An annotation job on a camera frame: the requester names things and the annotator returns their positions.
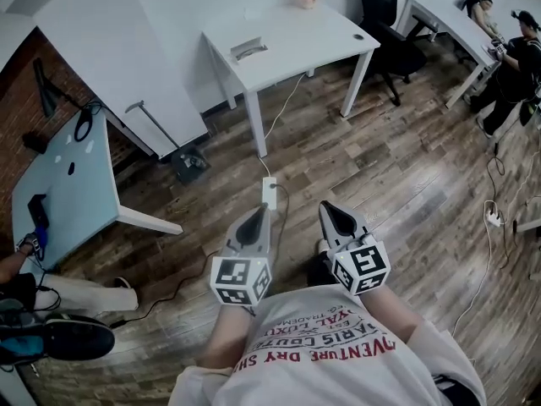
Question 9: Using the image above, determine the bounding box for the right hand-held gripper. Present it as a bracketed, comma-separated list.
[319, 200, 392, 298]

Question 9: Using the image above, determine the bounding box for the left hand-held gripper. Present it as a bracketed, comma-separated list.
[210, 203, 273, 309]

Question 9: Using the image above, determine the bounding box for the person's left forearm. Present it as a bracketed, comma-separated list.
[197, 301, 260, 374]

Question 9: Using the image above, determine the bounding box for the person's right forearm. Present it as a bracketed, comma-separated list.
[362, 283, 425, 347]

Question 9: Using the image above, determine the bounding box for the white power strip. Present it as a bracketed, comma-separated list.
[261, 176, 279, 211]
[483, 200, 507, 228]

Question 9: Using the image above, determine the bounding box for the person's dark leg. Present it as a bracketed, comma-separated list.
[304, 238, 340, 289]

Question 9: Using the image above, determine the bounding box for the metal pole stand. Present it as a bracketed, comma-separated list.
[124, 100, 211, 186]

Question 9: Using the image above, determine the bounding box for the person's white printed t-shirt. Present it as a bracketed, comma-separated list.
[167, 284, 488, 406]

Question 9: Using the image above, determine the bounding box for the light blue table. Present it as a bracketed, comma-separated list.
[11, 109, 184, 271]

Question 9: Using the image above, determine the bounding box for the grey desk tray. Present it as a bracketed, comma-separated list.
[229, 36, 269, 62]

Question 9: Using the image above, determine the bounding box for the white square desk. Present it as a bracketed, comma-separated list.
[201, 3, 382, 158]

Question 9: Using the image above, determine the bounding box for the black office chair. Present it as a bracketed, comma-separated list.
[357, 0, 439, 107]

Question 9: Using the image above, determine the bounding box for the black box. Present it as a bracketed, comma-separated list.
[26, 193, 51, 230]

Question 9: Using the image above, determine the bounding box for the white partition panel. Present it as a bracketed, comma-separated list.
[32, 0, 209, 161]

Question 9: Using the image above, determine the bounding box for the long white desk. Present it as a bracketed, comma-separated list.
[394, 0, 500, 110]

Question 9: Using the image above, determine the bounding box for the black floor cable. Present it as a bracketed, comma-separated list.
[108, 183, 291, 330]

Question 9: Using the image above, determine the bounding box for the white power cable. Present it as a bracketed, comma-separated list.
[256, 72, 306, 180]

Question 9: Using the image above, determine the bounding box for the thin white cable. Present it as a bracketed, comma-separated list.
[450, 200, 510, 338]

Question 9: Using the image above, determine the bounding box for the thin black cable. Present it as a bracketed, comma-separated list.
[484, 140, 534, 205]

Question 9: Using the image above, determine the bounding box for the coiled black cable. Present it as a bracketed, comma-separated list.
[74, 101, 105, 143]

